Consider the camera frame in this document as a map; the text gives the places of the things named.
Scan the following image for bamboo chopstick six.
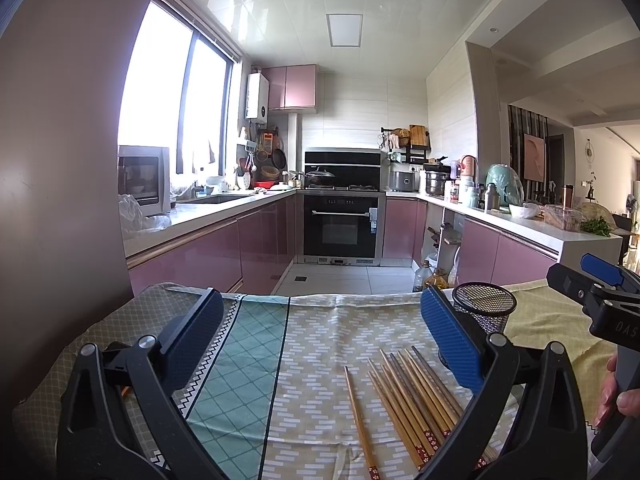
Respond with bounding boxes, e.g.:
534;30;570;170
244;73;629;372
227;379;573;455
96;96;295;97
400;350;462;430

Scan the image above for bamboo chopstick five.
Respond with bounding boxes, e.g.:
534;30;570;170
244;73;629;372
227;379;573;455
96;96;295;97
397;352;454;434

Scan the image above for dark bamboo chopstick four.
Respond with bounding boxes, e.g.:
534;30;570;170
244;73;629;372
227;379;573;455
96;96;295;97
388;353;449;444

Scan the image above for black mesh utensil holder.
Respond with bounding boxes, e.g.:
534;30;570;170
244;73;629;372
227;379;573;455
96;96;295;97
451;282;518;334

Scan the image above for bamboo chopstick three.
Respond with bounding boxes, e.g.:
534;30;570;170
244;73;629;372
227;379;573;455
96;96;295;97
380;349;440;452

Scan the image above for bamboo chopstick two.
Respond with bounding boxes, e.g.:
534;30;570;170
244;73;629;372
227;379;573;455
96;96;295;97
368;359;435;463

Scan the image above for bamboo chopstick one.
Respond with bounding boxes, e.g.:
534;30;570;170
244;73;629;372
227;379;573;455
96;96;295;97
368;372;424;469

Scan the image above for lone bamboo chopstick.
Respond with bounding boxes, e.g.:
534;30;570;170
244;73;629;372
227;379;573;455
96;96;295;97
343;366;381;480

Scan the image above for bamboo chopstick seven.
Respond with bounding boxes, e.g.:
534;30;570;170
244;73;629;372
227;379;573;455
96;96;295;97
410;346;463;422

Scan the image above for kitchen window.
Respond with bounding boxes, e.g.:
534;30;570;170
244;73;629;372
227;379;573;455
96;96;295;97
118;0;234;177

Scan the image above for right human hand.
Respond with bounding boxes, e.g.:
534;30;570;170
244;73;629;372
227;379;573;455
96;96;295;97
593;354;640;428

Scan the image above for yellow green cloth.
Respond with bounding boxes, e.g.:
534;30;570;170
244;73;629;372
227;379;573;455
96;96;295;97
504;280;616;422

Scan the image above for green vegetables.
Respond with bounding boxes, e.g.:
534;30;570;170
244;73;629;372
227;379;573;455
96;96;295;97
580;216;612;237

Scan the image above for pink right base cabinets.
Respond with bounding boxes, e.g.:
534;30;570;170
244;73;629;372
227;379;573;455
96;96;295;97
382;193;558;285

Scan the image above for pink base cabinets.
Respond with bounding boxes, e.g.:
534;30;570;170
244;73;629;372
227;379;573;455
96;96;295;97
125;192;297;295
382;193;558;285

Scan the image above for green plastic bag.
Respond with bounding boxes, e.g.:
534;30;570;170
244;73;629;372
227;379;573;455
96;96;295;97
485;164;525;207

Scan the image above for cooking oil bottle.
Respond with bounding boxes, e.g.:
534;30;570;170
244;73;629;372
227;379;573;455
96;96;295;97
412;260;433;292

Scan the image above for patterned beige green tablecloth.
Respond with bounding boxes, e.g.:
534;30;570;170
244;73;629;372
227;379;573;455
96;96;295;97
12;282;532;480

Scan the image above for pink kettle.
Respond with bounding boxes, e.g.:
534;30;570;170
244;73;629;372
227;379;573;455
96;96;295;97
460;155;477;179

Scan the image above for steel stock pot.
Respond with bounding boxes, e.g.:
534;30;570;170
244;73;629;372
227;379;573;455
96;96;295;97
423;162;451;196

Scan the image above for silver rice cooker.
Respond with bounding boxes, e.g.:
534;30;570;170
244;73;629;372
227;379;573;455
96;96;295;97
388;170;420;193

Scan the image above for clear plastic bag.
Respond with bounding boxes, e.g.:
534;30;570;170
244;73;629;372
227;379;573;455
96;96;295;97
118;194;171;240

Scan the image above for pink left base cabinets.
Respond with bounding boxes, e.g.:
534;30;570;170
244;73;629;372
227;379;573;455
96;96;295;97
125;192;297;295

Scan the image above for black built-in oven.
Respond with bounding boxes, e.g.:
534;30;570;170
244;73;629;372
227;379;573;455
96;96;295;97
302;190;385;264

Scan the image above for black range hood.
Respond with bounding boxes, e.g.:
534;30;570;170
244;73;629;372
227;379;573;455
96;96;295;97
303;148;382;192

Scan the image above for white microwave oven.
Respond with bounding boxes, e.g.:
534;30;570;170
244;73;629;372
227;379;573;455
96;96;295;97
117;145;170;216

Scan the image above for black wok on stove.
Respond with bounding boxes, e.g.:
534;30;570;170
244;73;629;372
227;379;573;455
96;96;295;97
305;168;335;188

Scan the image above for hanging frying pan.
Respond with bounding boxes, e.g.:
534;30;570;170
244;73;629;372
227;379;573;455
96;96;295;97
271;136;288;171

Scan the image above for pink upper cabinet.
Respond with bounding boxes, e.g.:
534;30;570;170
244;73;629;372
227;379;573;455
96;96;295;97
262;64;318;113

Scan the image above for ceiling light panel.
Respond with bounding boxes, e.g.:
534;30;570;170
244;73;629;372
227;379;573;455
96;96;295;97
326;14;363;48

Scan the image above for white water heater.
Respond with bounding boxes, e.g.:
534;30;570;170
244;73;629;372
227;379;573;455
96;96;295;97
245;73;269;125

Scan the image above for wall picture frame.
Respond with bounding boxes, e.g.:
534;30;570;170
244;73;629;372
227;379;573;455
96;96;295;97
523;134;546;182

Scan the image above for black wall shelf rack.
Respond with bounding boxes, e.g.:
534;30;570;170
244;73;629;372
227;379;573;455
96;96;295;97
380;125;432;165

